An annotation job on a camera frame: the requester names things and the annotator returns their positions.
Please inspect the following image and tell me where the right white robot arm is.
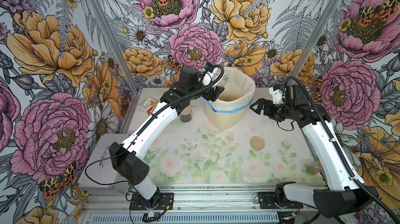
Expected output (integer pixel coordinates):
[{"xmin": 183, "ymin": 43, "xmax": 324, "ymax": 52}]
[{"xmin": 250, "ymin": 76, "xmax": 400, "ymax": 224}]

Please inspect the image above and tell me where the small glass spice bottle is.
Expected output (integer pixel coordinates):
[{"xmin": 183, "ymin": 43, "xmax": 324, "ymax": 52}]
[{"xmin": 306, "ymin": 161, "xmax": 323, "ymax": 175}]

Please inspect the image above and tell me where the glass jar with tea leaves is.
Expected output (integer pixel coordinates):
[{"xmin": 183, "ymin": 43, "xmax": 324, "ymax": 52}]
[{"xmin": 207, "ymin": 67, "xmax": 229, "ymax": 88}]

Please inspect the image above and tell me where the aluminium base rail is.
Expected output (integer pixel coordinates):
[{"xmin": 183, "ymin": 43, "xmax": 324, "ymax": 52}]
[{"xmin": 78, "ymin": 184, "xmax": 317, "ymax": 224}]

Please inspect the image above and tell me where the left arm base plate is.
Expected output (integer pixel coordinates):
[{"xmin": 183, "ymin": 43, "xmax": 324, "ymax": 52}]
[{"xmin": 129, "ymin": 192, "xmax": 175, "ymax": 210}]

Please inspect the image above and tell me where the aluminium corner post right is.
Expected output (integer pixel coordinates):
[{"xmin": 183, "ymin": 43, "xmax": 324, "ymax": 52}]
[{"xmin": 285, "ymin": 0, "xmax": 342, "ymax": 85}]

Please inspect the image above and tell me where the aluminium corner post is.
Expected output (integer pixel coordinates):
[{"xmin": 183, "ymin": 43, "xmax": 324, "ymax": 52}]
[
  {"xmin": 285, "ymin": 0, "xmax": 342, "ymax": 85},
  {"xmin": 73, "ymin": 0, "xmax": 140, "ymax": 95}
]

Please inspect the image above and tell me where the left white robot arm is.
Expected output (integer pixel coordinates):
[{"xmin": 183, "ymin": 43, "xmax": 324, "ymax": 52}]
[{"xmin": 108, "ymin": 63, "xmax": 228, "ymax": 209}]

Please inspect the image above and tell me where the silver metal case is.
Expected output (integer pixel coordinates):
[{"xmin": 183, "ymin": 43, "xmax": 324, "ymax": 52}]
[{"xmin": 78, "ymin": 133, "xmax": 130, "ymax": 195}]

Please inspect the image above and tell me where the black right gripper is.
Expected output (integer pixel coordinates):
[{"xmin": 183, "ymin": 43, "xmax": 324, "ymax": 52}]
[{"xmin": 250, "ymin": 97, "xmax": 294, "ymax": 123}]

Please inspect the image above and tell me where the red white bandage box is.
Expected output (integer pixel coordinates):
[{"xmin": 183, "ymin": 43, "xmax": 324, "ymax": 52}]
[{"xmin": 137, "ymin": 97, "xmax": 159, "ymax": 115}]

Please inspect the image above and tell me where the beige trash bin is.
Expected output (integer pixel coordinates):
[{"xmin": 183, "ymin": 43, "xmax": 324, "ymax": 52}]
[{"xmin": 203, "ymin": 99, "xmax": 252, "ymax": 130}]

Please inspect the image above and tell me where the beige jar lid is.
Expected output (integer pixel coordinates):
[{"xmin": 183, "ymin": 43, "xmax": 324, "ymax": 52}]
[{"xmin": 250, "ymin": 136, "xmax": 266, "ymax": 151}]

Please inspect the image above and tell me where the aluminium corner post left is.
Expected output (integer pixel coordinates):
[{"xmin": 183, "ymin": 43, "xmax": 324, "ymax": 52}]
[{"xmin": 73, "ymin": 0, "xmax": 140, "ymax": 95}]

